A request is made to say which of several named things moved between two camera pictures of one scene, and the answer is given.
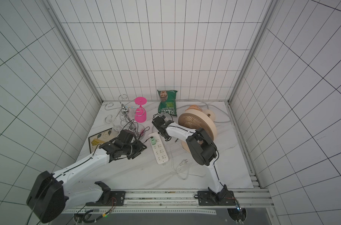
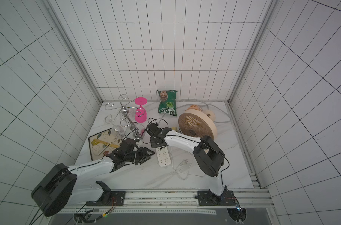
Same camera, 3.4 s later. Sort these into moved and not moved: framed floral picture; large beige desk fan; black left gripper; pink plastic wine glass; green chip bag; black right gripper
Moved: black left gripper; black right gripper
Not moved: large beige desk fan; pink plastic wine glass; green chip bag; framed floral picture
